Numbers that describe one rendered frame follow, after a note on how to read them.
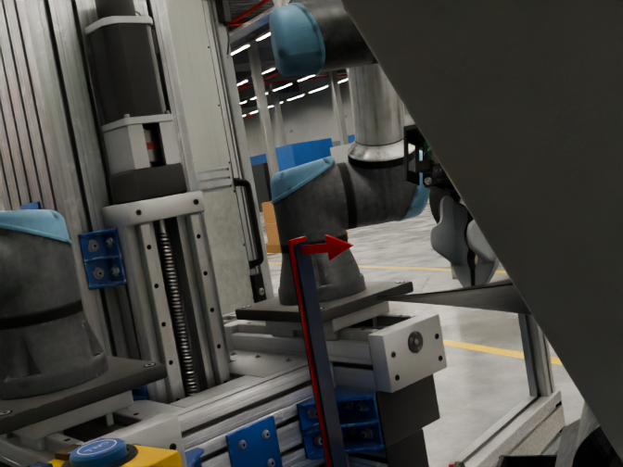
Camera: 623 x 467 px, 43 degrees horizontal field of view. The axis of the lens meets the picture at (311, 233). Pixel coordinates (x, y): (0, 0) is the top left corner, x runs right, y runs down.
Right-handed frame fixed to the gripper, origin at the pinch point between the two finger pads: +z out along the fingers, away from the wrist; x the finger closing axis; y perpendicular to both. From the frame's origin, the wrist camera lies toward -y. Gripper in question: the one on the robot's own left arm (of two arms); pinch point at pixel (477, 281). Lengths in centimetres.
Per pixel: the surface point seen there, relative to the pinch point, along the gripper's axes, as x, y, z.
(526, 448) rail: -13.3, -39.7, 19.1
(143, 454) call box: -12.6, 28.3, 14.3
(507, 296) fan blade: 2.1, -1.6, 1.5
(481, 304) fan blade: -0.8, -2.2, 2.0
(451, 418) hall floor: -151, -270, 33
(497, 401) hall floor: -139, -294, 26
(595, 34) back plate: 27, 48, 0
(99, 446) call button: -15.2, 30.1, 13.7
